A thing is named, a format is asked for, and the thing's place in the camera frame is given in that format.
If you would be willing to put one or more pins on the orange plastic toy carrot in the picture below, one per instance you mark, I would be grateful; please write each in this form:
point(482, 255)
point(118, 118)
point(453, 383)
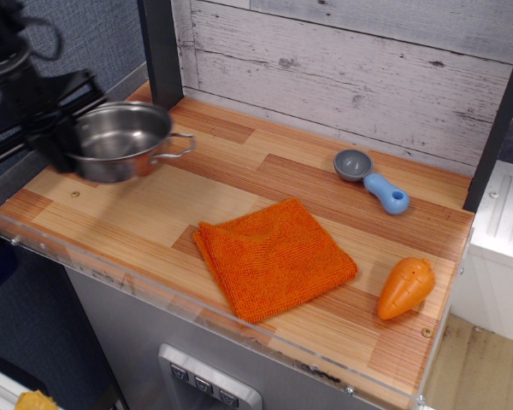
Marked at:
point(409, 283)

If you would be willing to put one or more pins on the dark grey post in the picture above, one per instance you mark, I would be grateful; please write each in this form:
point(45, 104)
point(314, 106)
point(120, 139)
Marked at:
point(492, 149)
point(160, 47)

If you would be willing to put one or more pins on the silver toy fridge cabinet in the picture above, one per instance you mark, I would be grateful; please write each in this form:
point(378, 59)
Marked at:
point(291, 360)

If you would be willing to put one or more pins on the orange folded towel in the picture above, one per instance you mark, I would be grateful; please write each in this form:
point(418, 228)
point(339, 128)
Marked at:
point(273, 260)

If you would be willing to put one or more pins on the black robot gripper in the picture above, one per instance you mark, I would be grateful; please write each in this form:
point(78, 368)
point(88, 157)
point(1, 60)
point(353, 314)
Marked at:
point(39, 113)

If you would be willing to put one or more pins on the yellow object bottom left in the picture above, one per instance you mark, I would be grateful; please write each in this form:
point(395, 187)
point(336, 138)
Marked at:
point(35, 400)

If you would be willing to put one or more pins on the dark grey left post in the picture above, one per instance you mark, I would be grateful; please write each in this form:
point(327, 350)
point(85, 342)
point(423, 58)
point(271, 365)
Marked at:
point(160, 47)

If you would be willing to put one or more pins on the clear acrylic shelf guard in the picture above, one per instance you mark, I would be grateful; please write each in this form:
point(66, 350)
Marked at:
point(242, 164)

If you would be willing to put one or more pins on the white appliance at right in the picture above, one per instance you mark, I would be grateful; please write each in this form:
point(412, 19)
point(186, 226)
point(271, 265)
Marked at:
point(483, 292)

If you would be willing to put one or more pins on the stainless steel pot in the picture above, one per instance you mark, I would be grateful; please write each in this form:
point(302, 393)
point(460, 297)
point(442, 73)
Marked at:
point(120, 141)

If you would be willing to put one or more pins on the silver dispenser button panel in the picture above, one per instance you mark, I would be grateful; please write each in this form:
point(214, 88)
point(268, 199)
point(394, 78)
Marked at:
point(205, 382)

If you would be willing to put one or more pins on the dark grey right post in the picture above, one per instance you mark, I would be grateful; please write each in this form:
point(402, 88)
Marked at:
point(492, 149)

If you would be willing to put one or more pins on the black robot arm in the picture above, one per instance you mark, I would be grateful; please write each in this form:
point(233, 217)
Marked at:
point(12, 23)

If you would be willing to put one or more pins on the blue grey toy scoop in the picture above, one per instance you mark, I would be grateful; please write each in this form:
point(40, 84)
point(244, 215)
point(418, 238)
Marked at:
point(353, 165)

